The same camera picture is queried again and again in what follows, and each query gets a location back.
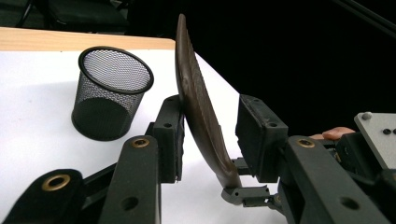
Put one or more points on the wooden table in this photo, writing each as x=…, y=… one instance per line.
x=77, y=40

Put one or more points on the black folding chair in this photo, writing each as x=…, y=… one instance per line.
x=84, y=12

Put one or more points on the black mesh cup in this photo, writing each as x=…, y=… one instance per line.
x=102, y=121

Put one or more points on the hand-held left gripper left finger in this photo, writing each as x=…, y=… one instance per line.
x=169, y=140

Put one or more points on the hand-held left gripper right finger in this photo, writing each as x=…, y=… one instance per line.
x=261, y=143

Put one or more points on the black metal stand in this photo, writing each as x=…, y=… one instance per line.
x=373, y=20

